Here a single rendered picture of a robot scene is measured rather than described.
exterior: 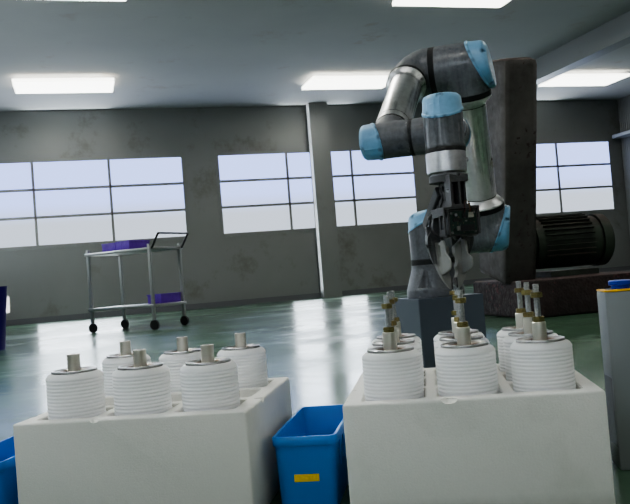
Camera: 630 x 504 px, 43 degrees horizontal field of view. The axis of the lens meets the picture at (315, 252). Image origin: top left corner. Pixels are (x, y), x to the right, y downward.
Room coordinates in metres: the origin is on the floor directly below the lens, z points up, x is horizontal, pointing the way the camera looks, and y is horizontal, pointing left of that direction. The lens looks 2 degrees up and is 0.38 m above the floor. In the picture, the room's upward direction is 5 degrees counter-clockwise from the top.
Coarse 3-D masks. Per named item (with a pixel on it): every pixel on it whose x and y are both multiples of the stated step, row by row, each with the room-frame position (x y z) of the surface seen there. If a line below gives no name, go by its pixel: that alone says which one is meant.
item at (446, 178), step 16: (432, 176) 1.49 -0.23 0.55; (448, 176) 1.46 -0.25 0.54; (464, 176) 1.46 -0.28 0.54; (448, 192) 1.46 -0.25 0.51; (464, 192) 1.47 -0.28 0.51; (448, 208) 1.45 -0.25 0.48; (464, 208) 1.46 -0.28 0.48; (432, 224) 1.51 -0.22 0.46; (448, 224) 1.46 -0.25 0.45; (464, 224) 1.46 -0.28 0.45; (480, 224) 1.46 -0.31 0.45
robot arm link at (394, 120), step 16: (400, 64) 1.89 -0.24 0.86; (416, 64) 1.89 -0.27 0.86; (400, 80) 1.82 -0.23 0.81; (416, 80) 1.85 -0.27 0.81; (400, 96) 1.74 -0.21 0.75; (416, 96) 1.80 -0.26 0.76; (384, 112) 1.68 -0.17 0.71; (400, 112) 1.67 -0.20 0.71; (368, 128) 1.62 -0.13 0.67; (384, 128) 1.61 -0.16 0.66; (400, 128) 1.60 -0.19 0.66; (368, 144) 1.62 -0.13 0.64; (384, 144) 1.61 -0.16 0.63; (400, 144) 1.60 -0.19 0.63; (368, 160) 1.65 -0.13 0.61
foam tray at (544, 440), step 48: (432, 384) 1.38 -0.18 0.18; (576, 384) 1.27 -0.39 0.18; (384, 432) 1.23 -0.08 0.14; (432, 432) 1.22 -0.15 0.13; (480, 432) 1.21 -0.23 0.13; (528, 432) 1.20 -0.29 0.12; (576, 432) 1.19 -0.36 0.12; (384, 480) 1.23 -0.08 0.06; (432, 480) 1.22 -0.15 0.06; (480, 480) 1.21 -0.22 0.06; (528, 480) 1.20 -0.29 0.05; (576, 480) 1.19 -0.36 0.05
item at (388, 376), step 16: (400, 352) 1.26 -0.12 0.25; (416, 352) 1.28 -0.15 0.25; (368, 368) 1.28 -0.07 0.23; (384, 368) 1.26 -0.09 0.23; (400, 368) 1.26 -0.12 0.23; (416, 368) 1.27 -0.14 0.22; (368, 384) 1.28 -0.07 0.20; (384, 384) 1.26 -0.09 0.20; (400, 384) 1.25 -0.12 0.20; (416, 384) 1.27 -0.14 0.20; (368, 400) 1.28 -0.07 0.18
